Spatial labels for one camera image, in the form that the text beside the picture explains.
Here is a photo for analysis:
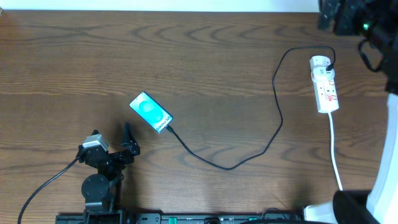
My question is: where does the Samsung Galaxy smartphone teal screen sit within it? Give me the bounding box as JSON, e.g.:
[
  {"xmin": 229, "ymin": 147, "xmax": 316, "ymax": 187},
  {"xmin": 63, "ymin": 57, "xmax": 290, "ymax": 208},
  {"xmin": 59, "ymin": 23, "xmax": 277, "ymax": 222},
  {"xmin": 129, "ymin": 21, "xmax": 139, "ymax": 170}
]
[{"xmin": 129, "ymin": 91, "xmax": 173, "ymax": 133}]

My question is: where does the black USB charging cable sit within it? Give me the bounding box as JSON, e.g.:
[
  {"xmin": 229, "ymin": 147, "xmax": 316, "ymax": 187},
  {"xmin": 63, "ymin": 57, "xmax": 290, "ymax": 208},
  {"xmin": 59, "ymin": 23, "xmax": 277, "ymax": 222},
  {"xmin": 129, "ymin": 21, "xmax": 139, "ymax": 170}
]
[{"xmin": 165, "ymin": 45, "xmax": 336, "ymax": 171}]

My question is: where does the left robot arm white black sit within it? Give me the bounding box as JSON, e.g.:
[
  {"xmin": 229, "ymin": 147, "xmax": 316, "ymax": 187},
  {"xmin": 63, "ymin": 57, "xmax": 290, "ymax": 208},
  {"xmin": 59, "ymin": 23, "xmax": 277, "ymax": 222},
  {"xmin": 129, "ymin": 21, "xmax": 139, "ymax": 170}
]
[{"xmin": 76, "ymin": 123, "xmax": 140, "ymax": 223}]

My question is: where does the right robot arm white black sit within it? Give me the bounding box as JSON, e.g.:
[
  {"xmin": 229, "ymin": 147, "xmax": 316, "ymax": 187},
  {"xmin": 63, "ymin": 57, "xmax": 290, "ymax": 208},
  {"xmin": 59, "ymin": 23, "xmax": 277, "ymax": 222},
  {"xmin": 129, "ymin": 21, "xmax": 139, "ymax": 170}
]
[{"xmin": 297, "ymin": 0, "xmax": 397, "ymax": 223}]

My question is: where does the white USB charger plug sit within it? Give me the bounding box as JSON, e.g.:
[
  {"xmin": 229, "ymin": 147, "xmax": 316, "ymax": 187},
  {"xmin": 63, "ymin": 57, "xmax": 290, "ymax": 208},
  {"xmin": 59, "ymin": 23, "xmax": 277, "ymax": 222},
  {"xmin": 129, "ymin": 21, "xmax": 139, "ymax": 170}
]
[{"xmin": 310, "ymin": 55, "xmax": 331, "ymax": 70}]

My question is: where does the white power strip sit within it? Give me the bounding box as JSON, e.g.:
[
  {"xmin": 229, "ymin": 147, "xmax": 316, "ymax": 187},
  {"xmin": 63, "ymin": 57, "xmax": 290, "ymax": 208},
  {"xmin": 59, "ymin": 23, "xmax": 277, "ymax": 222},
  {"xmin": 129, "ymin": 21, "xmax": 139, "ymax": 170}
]
[{"xmin": 311, "ymin": 67, "xmax": 339, "ymax": 113}]

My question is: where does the black mounting rail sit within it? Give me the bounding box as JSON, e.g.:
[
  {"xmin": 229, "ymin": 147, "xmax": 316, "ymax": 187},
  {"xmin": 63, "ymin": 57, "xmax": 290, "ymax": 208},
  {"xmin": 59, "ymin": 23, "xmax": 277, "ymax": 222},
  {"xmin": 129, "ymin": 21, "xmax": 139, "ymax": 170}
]
[{"xmin": 55, "ymin": 211, "xmax": 303, "ymax": 224}]

